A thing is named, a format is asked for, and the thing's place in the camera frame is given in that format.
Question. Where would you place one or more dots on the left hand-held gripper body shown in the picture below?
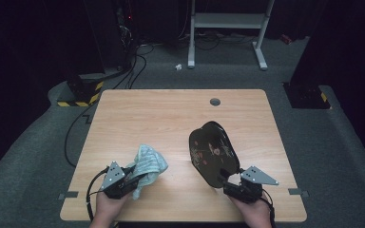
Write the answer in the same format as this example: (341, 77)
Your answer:
(115, 180)

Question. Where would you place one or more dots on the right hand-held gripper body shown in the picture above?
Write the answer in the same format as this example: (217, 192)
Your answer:
(250, 185)

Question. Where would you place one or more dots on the light blue fluffy cloth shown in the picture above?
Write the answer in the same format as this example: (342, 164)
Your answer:
(149, 163)

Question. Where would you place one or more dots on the person's right hand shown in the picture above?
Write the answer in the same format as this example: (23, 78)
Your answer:
(253, 210)

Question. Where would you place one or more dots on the grey tape strip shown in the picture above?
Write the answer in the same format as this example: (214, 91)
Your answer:
(297, 192)
(69, 195)

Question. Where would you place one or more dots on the grey round table grommet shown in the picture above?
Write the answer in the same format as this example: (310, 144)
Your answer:
(215, 102)

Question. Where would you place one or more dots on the black yellow striped base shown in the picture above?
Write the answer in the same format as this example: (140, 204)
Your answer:
(307, 96)
(82, 93)

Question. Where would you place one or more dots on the white crumpled paper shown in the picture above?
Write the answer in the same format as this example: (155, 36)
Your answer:
(178, 66)

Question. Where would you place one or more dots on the dark equipment rack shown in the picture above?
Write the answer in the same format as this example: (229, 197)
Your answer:
(111, 31)

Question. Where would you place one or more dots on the small red object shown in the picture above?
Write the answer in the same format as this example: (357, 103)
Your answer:
(286, 39)

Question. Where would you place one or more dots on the white metal stand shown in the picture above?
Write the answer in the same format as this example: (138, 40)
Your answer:
(228, 22)

